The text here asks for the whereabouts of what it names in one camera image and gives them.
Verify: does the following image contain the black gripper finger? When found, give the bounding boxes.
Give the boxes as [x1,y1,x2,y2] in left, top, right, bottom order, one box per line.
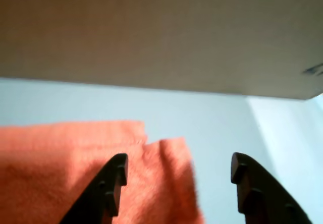
[231,152,314,224]
[59,153,129,224]

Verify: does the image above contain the orange terry towel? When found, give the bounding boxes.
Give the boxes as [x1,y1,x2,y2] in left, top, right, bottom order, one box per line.
[0,120,205,224]

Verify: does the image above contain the grey table mat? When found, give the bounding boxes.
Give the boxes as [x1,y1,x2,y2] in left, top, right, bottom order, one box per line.
[0,77,273,224]

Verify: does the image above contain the cardboard box Business Monitor print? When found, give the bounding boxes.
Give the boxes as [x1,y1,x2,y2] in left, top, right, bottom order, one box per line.
[0,0,323,101]

